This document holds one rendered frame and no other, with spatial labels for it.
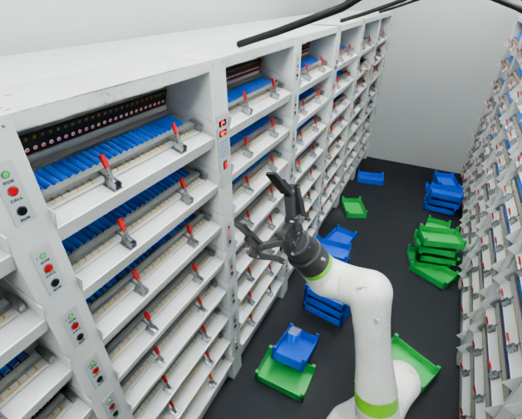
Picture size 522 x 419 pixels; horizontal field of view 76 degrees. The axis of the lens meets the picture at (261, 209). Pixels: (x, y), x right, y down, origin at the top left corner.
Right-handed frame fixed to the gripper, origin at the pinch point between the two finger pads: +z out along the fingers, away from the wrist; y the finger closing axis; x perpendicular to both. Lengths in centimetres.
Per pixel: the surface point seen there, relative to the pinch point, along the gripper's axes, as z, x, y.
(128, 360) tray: -29, -49, -48
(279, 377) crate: -143, -72, -31
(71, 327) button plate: 0, -35, -43
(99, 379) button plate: -19, -42, -53
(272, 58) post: -18, -71, 94
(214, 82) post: 8, -41, 38
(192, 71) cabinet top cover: 17, -36, 31
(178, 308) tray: -39, -55, -27
